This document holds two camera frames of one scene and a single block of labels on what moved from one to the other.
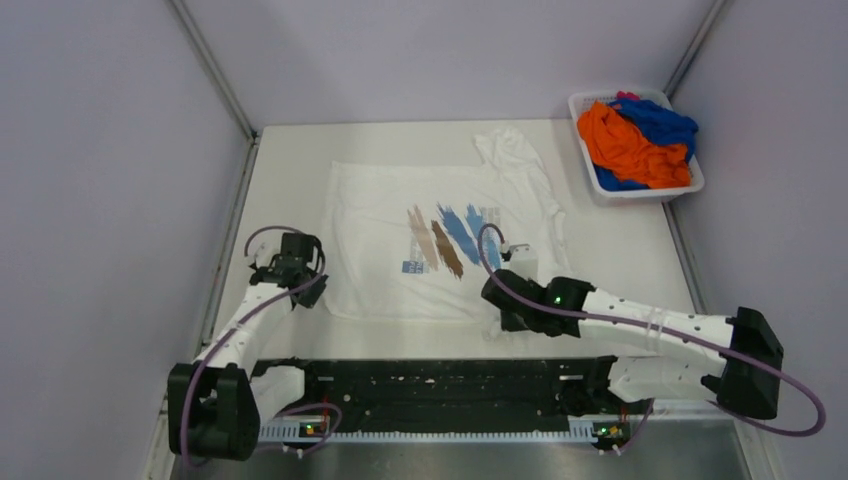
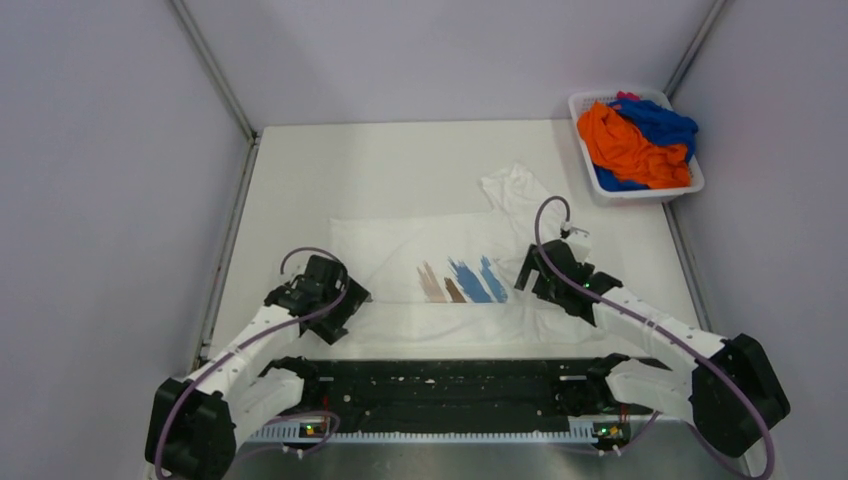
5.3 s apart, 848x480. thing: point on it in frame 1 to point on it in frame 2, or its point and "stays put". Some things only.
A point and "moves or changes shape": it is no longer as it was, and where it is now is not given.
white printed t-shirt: [413, 242] moves or changes shape
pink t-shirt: [627, 95] stays put
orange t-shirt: [619, 147] stays put
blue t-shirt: [659, 123] stays put
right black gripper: [508, 322] to [529, 266]
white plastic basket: [616, 198] stays put
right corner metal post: [671, 85] stays put
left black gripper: [309, 299] to [331, 328]
